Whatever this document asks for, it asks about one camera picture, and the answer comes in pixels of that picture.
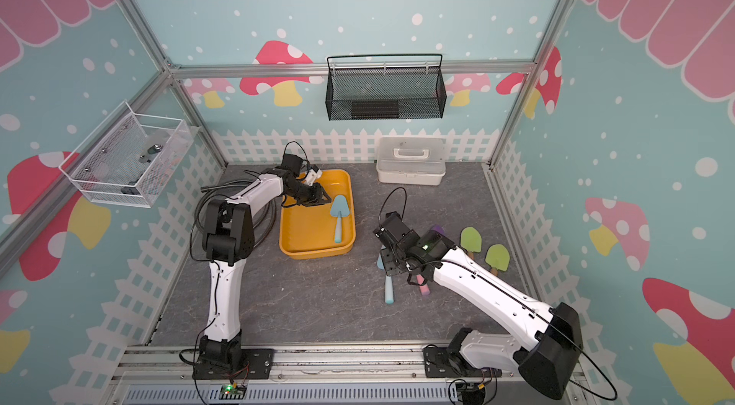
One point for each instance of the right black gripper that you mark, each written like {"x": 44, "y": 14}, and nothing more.
{"x": 387, "y": 258}

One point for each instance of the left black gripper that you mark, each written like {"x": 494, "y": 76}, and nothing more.
{"x": 315, "y": 196}

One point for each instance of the light blue shovel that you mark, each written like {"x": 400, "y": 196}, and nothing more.
{"x": 339, "y": 210}
{"x": 388, "y": 286}

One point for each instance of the purple shovel pink handle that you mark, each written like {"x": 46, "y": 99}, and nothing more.
{"x": 439, "y": 230}
{"x": 423, "y": 286}

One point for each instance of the green shovel wooden handle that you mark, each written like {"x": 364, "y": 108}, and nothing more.
{"x": 498, "y": 258}
{"x": 471, "y": 242}

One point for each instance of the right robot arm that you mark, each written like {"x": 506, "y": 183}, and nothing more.
{"x": 544, "y": 343}

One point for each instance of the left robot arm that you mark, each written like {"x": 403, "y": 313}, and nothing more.
{"x": 228, "y": 240}

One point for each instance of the white plastic storage case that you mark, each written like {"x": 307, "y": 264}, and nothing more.
{"x": 413, "y": 160}

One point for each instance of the yellow plastic tray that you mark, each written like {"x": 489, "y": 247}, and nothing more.
{"x": 308, "y": 232}

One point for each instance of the green circuit board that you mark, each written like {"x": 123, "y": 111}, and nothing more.
{"x": 232, "y": 392}

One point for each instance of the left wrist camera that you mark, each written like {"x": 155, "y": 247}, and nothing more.
{"x": 311, "y": 177}

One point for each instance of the black wire mesh basket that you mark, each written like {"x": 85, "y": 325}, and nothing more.
{"x": 385, "y": 87}

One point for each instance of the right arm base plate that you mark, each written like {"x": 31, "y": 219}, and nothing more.
{"x": 439, "y": 362}

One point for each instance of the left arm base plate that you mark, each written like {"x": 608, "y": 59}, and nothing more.
{"x": 231, "y": 364}

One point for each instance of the white wire mesh basket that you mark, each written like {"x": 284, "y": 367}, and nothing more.
{"x": 128, "y": 159}

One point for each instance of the aluminium front rail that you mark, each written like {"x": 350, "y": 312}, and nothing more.
{"x": 290, "y": 363}

